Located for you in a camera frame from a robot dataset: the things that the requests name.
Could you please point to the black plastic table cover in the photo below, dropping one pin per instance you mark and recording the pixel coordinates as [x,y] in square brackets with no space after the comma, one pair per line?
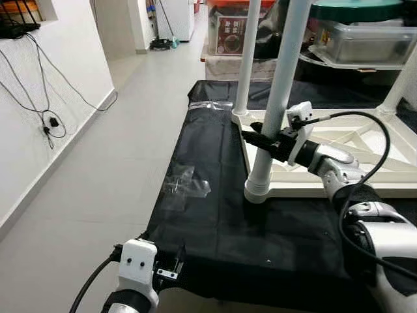
[215,228]

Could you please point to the black bag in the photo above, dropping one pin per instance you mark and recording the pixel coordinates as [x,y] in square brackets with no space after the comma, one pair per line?
[268,36]

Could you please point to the black power adapter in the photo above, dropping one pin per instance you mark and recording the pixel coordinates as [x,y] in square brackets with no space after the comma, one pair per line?
[54,122]

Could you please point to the clear plastic storage container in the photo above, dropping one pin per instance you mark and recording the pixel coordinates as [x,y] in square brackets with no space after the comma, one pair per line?
[371,42]

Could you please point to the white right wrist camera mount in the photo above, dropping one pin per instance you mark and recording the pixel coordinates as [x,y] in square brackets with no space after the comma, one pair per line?
[300,127]

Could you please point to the orange lid storage box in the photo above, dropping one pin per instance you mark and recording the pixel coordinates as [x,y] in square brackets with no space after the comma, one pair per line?
[228,36]

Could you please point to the black wifi router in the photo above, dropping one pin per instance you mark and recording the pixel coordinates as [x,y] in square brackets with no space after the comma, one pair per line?
[16,26]

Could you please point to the green round lid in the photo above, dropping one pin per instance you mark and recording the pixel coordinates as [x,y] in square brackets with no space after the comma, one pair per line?
[358,10]

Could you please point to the clear plastic tape piece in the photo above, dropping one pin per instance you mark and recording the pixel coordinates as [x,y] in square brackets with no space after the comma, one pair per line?
[186,182]
[208,104]

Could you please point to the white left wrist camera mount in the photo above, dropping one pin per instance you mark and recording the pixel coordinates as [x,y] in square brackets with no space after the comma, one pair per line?
[139,264]

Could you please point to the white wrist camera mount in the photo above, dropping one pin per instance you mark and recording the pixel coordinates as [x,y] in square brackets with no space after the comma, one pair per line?
[139,264]
[300,127]

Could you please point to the floor mop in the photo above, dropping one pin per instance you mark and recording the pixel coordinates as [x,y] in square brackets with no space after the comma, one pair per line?
[163,44]

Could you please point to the white plastic table leg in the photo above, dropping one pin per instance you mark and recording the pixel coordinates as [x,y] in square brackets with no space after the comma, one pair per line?
[404,85]
[283,65]
[247,59]

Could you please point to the white plastic table top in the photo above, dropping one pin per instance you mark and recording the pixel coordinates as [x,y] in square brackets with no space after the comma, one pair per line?
[391,182]

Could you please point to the beige patterned bench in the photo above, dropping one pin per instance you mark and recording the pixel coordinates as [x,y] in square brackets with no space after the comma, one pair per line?
[221,66]

